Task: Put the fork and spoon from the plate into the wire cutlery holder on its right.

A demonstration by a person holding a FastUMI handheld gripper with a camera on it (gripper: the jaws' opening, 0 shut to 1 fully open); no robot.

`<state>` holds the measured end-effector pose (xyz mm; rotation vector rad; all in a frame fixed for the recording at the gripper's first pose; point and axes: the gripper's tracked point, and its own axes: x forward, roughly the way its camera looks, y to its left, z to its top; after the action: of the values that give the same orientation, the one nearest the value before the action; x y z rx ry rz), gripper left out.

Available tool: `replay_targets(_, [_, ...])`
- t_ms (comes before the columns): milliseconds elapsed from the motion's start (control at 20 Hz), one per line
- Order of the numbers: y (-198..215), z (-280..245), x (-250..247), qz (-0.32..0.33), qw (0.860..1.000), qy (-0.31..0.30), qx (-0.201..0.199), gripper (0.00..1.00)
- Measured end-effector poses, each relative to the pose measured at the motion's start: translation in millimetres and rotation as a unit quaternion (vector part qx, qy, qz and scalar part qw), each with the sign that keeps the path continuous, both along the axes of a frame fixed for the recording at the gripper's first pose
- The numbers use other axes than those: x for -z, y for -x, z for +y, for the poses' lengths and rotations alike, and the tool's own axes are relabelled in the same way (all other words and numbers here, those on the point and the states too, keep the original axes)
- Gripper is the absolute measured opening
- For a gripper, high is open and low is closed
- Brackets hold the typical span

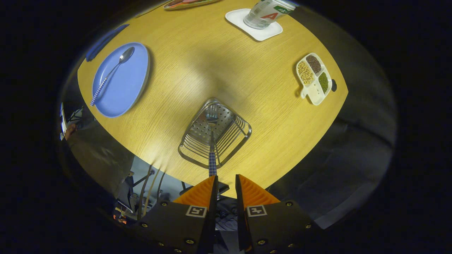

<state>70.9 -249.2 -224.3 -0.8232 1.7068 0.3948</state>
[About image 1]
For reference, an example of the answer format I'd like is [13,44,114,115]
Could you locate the white square coaster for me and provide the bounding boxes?
[225,8,284,42]

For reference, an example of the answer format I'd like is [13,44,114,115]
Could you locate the folded blue cloth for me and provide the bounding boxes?
[86,24,130,62]

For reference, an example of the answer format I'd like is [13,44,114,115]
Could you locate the metal wire cutlery basket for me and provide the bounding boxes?
[178,98,252,169]

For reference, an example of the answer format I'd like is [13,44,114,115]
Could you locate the fork with blue checked handle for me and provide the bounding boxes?
[206,106,218,177]

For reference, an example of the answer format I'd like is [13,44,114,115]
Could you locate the white monitor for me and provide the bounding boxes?
[59,102,68,141]

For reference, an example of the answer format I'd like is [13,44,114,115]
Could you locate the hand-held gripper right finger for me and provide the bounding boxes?
[236,174,320,254]

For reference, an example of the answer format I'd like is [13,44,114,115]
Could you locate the cream oval food plate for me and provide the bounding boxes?
[163,0,219,10]

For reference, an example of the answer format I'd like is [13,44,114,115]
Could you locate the white divided bean dish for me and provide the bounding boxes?
[296,53,333,106]

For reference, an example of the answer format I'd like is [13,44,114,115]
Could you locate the round blue plate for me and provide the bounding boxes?
[92,42,150,118]

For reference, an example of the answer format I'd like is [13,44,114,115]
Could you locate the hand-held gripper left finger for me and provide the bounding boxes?
[136,175,218,254]

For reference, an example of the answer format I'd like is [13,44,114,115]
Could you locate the spoon with blue checked handle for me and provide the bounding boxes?
[90,47,135,107]

